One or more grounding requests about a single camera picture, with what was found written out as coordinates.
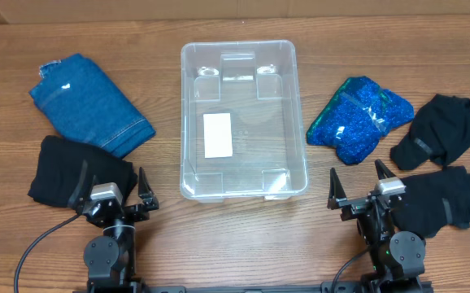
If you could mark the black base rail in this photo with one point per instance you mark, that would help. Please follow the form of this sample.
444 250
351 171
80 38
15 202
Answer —
251 289

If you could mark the black garment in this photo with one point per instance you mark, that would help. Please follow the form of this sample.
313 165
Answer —
434 200
440 132
66 171

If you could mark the blue sequin fabric bundle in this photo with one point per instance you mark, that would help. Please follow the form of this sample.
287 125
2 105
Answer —
359 114

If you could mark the clear plastic storage container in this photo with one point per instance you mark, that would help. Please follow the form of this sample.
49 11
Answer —
257 84

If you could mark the blue denim jeans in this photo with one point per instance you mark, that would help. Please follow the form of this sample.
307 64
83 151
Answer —
85 105

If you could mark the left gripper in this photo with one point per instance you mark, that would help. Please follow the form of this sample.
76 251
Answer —
149 199

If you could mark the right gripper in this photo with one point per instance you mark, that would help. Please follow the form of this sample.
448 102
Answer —
337 198

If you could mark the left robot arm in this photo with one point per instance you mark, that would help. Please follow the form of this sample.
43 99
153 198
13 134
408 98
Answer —
111 257

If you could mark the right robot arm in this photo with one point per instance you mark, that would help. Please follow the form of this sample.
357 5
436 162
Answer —
397 257

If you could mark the white paper label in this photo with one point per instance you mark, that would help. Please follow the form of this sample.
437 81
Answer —
217 132

